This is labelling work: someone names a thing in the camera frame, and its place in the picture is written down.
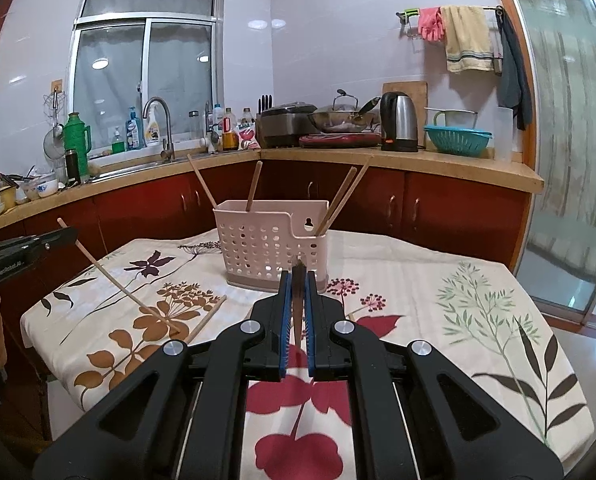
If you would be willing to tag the glass jar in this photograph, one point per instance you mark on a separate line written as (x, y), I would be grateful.
(193, 127)

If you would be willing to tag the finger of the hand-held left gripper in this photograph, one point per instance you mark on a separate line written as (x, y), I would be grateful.
(52, 237)

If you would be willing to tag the yellow cup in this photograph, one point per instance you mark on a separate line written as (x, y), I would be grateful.
(8, 199)

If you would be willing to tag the white striped cloth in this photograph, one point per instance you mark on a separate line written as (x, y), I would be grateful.
(497, 52)

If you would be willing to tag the pink seasoning packet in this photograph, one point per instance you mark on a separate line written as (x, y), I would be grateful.
(249, 137)

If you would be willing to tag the small chrome tap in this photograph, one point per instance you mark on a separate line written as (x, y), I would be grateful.
(209, 130)

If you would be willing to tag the red kitchen counter cabinet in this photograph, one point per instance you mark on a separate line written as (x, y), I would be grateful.
(453, 210)

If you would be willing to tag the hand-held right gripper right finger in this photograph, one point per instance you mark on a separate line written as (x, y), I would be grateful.
(310, 325)

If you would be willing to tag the striped curtain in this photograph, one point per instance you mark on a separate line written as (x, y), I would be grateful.
(578, 135)

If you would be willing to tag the chrome kitchen faucet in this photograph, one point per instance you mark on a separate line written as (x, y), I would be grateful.
(166, 130)

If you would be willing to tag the teal plastic colander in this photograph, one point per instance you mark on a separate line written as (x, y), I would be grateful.
(458, 140)

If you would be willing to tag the translucent plastic container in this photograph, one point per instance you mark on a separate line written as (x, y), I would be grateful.
(504, 135)

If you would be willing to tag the steel sink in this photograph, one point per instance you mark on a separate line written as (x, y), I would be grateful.
(142, 164)

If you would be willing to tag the hanging steel ladle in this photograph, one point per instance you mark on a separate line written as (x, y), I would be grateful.
(56, 115)

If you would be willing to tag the slim bamboo chopstick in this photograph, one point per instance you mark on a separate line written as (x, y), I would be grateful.
(122, 286)
(337, 201)
(254, 185)
(350, 191)
(206, 319)
(202, 181)

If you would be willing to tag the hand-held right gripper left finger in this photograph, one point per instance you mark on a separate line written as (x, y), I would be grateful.
(285, 320)

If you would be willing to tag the aluminium frame window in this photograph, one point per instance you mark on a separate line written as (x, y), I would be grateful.
(177, 75)

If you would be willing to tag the white spray bottle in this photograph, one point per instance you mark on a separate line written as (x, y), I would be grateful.
(152, 132)

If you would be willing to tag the pink rubber gloves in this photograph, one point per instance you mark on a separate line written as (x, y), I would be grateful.
(432, 25)

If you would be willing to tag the dark grey cloth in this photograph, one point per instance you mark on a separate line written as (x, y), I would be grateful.
(513, 75)

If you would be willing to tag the white capped bottle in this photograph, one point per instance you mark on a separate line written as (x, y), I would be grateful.
(218, 117)

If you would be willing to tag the black bottle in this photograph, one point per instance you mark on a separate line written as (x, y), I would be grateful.
(72, 167)

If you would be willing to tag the dark rice cooker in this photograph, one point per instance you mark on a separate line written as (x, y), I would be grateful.
(283, 127)

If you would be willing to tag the cooking oil bottle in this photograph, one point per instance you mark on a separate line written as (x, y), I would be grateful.
(230, 135)

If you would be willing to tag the blue detergent bottle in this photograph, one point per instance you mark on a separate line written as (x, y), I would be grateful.
(133, 132)

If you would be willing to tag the green thermos flask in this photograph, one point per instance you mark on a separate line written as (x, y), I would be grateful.
(76, 145)

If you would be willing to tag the wooden cutting board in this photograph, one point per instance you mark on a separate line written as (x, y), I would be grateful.
(420, 95)

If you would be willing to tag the steel wok with lid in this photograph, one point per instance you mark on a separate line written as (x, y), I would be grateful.
(340, 119)

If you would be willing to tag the floral tablecloth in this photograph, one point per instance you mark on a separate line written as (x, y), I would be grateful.
(428, 310)

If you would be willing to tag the knife block with knives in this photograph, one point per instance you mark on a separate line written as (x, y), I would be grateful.
(265, 105)

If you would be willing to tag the white blue patterned bowl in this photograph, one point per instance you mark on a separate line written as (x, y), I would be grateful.
(42, 189)

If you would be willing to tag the pink perforated utensil basket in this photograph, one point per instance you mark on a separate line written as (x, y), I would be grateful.
(258, 250)

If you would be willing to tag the sliding glass door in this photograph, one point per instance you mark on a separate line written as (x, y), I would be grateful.
(568, 160)

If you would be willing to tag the steel electric kettle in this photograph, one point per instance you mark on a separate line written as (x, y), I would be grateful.
(400, 122)

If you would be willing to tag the green dish soap bottle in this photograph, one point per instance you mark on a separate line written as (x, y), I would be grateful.
(118, 144)

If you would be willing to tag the wall towel rack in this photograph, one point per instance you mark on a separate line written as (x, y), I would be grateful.
(408, 14)

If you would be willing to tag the white enamel basin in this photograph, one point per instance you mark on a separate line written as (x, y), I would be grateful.
(455, 117)

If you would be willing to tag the red induction cooker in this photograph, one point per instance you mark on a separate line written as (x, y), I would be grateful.
(338, 140)

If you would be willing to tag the beige towel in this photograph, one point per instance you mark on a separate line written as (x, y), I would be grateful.
(468, 37)

